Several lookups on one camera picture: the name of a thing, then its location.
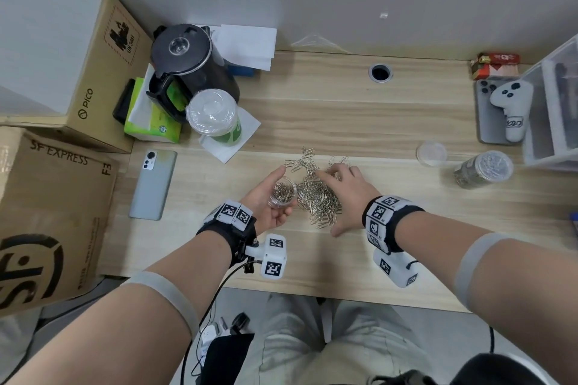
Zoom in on person's right hand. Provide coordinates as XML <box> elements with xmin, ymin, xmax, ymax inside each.
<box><xmin>316</xmin><ymin>164</ymin><xmax>383</xmax><ymax>237</ymax></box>

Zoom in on lidded plastic cup green label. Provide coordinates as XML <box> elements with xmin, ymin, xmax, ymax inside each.
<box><xmin>185</xmin><ymin>89</ymin><xmax>243</xmax><ymax>146</ymax></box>

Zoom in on pile of metal paper clips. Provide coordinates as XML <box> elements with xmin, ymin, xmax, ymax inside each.
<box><xmin>284</xmin><ymin>147</ymin><xmax>351</xmax><ymax>230</ymax></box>

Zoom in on black chair part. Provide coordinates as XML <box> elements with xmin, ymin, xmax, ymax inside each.
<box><xmin>451</xmin><ymin>353</ymin><xmax>548</xmax><ymax>385</ymax></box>

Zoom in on small clear plastic jar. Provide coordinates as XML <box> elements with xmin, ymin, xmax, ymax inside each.
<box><xmin>267</xmin><ymin>176</ymin><xmax>298</xmax><ymax>209</ymax></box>

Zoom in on person's light grey trousers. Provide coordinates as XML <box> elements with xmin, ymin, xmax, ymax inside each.
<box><xmin>251</xmin><ymin>294</ymin><xmax>435</xmax><ymax>385</ymax></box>

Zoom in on grey smartphone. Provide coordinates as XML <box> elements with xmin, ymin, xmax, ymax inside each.
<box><xmin>129</xmin><ymin>149</ymin><xmax>178</xmax><ymax>221</ymax></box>

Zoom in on clear plastic drawer organiser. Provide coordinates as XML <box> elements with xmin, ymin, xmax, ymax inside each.
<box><xmin>521</xmin><ymin>34</ymin><xmax>578</xmax><ymax>172</ymax></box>

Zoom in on green tissue pack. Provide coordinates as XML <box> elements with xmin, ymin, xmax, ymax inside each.
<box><xmin>124</xmin><ymin>64</ymin><xmax>184</xmax><ymax>144</ymax></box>

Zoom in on white paper sheet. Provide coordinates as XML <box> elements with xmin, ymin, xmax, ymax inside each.
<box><xmin>209</xmin><ymin>24</ymin><xmax>278</xmax><ymax>72</ymax></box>

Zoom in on black marker wrist band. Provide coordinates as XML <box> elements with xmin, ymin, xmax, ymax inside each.
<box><xmin>195</xmin><ymin>200</ymin><xmax>258</xmax><ymax>269</ymax></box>

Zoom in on large brown cardboard box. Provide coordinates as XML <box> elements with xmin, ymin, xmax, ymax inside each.
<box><xmin>0</xmin><ymin>126</ymin><xmax>119</xmax><ymax>319</ymax></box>

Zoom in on clear plastic wrap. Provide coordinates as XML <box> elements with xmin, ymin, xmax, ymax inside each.
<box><xmin>291</xmin><ymin>34</ymin><xmax>353</xmax><ymax>56</ymax></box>

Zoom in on black bag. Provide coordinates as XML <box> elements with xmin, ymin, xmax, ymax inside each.
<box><xmin>196</xmin><ymin>332</ymin><xmax>256</xmax><ymax>385</ymax></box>

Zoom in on white handheld controller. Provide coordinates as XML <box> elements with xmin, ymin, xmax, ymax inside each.
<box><xmin>490</xmin><ymin>80</ymin><xmax>534</xmax><ymax>143</ymax></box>

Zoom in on white power adapter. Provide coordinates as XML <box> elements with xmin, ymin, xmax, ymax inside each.
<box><xmin>198</xmin><ymin>317</ymin><xmax>228</xmax><ymax>368</ymax></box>

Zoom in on person's left forearm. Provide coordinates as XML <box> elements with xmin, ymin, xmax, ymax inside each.
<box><xmin>7</xmin><ymin>229</ymin><xmax>232</xmax><ymax>385</ymax></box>

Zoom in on person's left hand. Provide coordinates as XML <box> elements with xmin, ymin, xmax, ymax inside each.
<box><xmin>242</xmin><ymin>166</ymin><xmax>299</xmax><ymax>237</ymax></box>

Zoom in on white paper napkin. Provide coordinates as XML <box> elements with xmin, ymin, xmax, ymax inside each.
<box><xmin>199</xmin><ymin>105</ymin><xmax>262</xmax><ymax>165</ymax></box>

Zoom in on white marker wrist band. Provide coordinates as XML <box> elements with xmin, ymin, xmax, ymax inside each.
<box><xmin>362</xmin><ymin>194</ymin><xmax>425</xmax><ymax>255</ymax></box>

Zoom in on small brown cardboard box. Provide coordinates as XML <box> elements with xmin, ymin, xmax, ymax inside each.
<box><xmin>0</xmin><ymin>0</ymin><xmax>154</xmax><ymax>155</ymax></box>

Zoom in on clear jar full of clips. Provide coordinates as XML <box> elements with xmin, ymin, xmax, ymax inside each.
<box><xmin>454</xmin><ymin>150</ymin><xmax>514</xmax><ymax>190</ymax></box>

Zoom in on round desk cable grommet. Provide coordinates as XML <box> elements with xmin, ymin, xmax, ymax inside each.
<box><xmin>368</xmin><ymin>63</ymin><xmax>394</xmax><ymax>83</ymax></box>

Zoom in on silver smartphone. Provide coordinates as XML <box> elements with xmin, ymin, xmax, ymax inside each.
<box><xmin>474</xmin><ymin>77</ymin><xmax>527</xmax><ymax>145</ymax></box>

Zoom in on red cigarette pack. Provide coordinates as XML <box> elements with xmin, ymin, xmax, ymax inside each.
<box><xmin>470</xmin><ymin>53</ymin><xmax>521</xmax><ymax>81</ymax></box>

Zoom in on black electric kettle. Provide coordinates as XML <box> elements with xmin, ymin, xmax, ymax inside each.
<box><xmin>145</xmin><ymin>24</ymin><xmax>240</xmax><ymax>125</ymax></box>

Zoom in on blue box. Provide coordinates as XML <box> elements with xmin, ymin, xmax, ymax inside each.
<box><xmin>225</xmin><ymin>61</ymin><xmax>261</xmax><ymax>79</ymax></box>

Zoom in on person's right forearm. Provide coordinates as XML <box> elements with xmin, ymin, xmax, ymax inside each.
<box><xmin>396</xmin><ymin>211</ymin><xmax>578</xmax><ymax>385</ymax></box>

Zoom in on clear round jar lid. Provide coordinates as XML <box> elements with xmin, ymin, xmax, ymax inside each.
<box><xmin>416</xmin><ymin>141</ymin><xmax>448</xmax><ymax>167</ymax></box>

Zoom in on white marker wrist camera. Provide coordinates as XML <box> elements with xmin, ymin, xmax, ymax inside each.
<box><xmin>372</xmin><ymin>248</ymin><xmax>420</xmax><ymax>288</ymax></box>
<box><xmin>246</xmin><ymin>233</ymin><xmax>288</xmax><ymax>281</ymax></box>

